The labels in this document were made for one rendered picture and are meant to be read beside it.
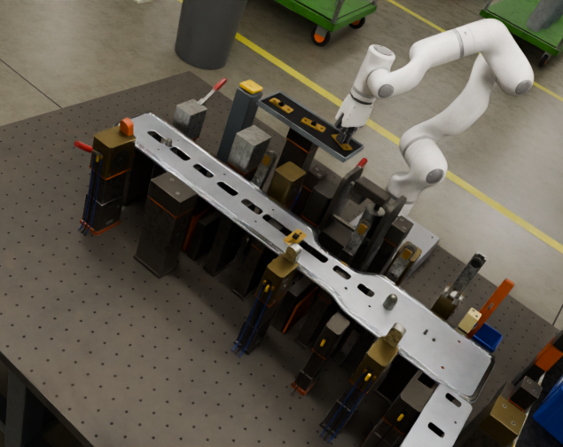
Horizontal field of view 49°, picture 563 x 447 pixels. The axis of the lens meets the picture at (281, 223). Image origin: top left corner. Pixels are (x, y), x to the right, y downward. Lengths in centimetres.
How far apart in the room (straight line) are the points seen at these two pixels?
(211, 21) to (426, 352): 328
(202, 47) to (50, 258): 289
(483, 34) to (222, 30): 286
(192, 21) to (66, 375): 326
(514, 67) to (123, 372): 145
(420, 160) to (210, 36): 274
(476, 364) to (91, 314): 110
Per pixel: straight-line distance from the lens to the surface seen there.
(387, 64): 190
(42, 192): 225
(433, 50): 195
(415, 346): 175
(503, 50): 204
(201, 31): 459
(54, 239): 209
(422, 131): 221
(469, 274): 184
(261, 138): 202
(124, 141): 192
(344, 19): 577
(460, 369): 178
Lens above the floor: 217
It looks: 38 degrees down
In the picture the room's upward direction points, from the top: 23 degrees clockwise
